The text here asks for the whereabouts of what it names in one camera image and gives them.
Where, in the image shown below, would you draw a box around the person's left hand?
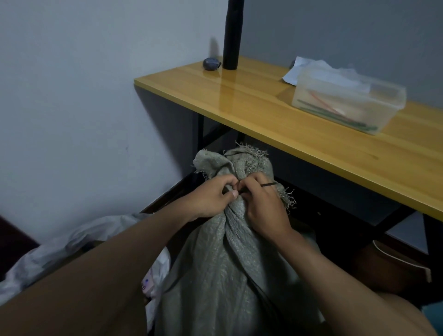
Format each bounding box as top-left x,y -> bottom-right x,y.
185,174 -> 240,219

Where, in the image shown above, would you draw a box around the person's right hand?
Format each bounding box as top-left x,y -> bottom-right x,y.
239,172 -> 295,244

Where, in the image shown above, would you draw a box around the thin dark tie string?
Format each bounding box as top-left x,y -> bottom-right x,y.
238,181 -> 279,195

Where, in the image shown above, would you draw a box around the grey woven sack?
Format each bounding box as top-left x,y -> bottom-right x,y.
154,142 -> 324,336

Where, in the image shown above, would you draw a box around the cardboard boxes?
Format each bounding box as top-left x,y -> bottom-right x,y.
141,272 -> 156,295

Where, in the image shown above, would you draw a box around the white bag with red print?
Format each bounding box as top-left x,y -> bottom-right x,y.
0,213 -> 172,333

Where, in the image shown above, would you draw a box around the person's left forearm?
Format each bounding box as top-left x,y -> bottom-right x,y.
0,202 -> 194,336

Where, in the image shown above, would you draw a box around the person's right forearm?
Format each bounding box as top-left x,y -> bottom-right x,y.
276,228 -> 438,336

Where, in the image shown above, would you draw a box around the person's right leg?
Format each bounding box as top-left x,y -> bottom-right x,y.
377,292 -> 439,336

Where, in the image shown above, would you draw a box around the black metal desk leg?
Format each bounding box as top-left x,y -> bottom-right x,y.
193,113 -> 245,184
373,206 -> 443,298

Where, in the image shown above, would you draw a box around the yellow wooden desk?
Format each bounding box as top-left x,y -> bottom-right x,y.
134,56 -> 443,222

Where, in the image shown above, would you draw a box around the white tissue sheet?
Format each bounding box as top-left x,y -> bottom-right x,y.
282,56 -> 362,93

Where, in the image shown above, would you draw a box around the clear plastic box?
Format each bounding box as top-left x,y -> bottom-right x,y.
291,66 -> 407,136

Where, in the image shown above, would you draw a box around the black cylindrical bottle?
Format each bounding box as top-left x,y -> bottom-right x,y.
222,0 -> 245,71

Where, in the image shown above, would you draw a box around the blue plastic bucket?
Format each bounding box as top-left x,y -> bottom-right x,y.
420,301 -> 443,327

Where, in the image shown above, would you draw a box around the dark brown wooden door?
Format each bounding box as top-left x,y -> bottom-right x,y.
0,216 -> 41,282

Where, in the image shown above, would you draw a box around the bundle of coloured strings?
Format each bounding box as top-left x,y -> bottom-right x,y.
297,89 -> 378,133

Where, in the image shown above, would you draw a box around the white cable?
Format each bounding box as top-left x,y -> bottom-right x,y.
372,240 -> 432,275

